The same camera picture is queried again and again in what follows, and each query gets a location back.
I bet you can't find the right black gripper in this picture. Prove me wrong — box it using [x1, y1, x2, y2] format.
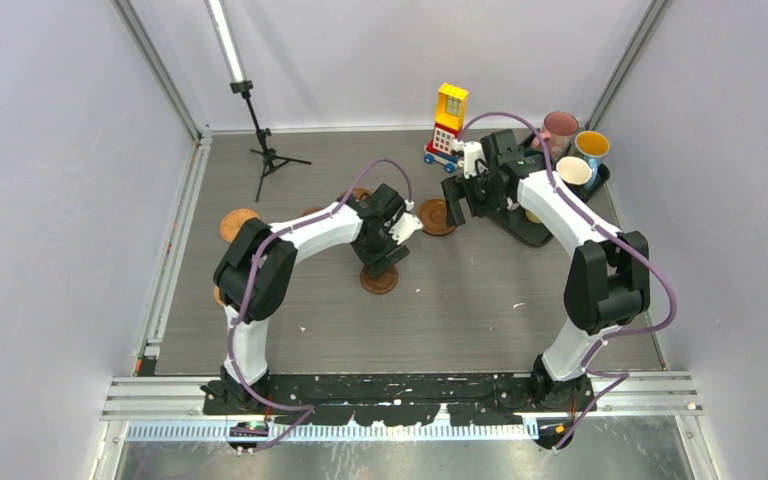
[442, 166, 510, 227]

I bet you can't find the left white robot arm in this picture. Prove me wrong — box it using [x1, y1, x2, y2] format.
[213, 184, 423, 414]

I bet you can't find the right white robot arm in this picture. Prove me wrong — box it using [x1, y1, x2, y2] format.
[441, 130, 650, 411]

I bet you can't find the wooden ringed coaster front right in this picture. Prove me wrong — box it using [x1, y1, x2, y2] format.
[359, 266, 399, 295]

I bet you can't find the wooden ringed coaster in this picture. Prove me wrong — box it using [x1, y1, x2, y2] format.
[359, 266, 399, 295]
[302, 187, 372, 216]
[417, 198, 456, 237]

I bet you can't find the wooden ringed coaster back right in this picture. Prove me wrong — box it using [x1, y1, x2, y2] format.
[417, 198, 456, 237]

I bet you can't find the wooden ringed coaster back middle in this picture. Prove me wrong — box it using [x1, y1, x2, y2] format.
[302, 187, 372, 216]

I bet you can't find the cork coaster back left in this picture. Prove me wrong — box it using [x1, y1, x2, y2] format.
[219, 208, 260, 244]

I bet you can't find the cork coaster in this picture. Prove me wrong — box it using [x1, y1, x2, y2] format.
[213, 286, 225, 307]
[219, 208, 260, 244]

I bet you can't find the cork coaster front left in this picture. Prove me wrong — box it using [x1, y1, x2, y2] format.
[213, 286, 225, 307]

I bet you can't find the toy brick tower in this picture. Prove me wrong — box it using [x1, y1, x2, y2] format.
[423, 83, 469, 173]

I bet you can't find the black serving tray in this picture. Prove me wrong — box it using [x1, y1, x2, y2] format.
[480, 129, 611, 247]

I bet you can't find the pink mug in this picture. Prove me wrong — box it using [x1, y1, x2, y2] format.
[531, 111, 579, 160]

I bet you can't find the blue mug yellow inside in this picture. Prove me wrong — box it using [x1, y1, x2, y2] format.
[573, 130, 611, 172]

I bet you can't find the black tripod with light pole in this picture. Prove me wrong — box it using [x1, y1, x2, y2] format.
[204, 0, 313, 202]

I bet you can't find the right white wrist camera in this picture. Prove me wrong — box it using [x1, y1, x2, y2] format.
[452, 139, 484, 179]

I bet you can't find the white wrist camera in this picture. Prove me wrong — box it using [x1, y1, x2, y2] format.
[452, 139, 484, 179]
[389, 200, 424, 245]

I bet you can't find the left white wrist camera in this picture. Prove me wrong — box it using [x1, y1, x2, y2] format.
[389, 200, 424, 245]

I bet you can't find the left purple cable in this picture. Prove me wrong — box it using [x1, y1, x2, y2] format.
[224, 158, 414, 454]

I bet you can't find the purple cable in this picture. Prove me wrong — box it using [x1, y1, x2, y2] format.
[224, 158, 414, 454]
[456, 111, 679, 453]

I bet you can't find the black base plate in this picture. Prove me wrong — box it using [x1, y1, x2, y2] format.
[200, 373, 595, 427]

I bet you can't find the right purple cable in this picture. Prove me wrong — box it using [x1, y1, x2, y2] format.
[456, 111, 679, 453]

